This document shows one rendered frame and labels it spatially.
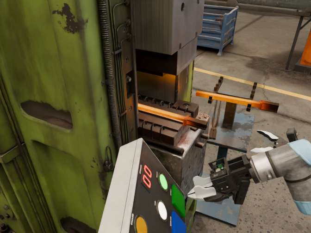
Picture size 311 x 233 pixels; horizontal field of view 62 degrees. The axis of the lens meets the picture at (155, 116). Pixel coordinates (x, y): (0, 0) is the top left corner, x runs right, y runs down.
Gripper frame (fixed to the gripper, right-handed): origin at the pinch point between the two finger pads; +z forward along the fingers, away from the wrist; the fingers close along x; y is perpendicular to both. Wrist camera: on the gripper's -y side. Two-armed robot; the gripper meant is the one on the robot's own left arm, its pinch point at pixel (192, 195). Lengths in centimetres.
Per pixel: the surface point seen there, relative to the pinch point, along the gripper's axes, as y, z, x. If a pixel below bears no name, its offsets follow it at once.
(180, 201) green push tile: -0.3, 4.5, 0.5
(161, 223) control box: 9.3, 5.2, 13.5
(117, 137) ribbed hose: 18.5, 19.4, -19.5
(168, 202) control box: 6.1, 5.2, 4.9
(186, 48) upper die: 28, -14, -43
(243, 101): -22, -25, -70
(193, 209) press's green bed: -78, 33, -58
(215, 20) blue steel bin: -74, -39, -419
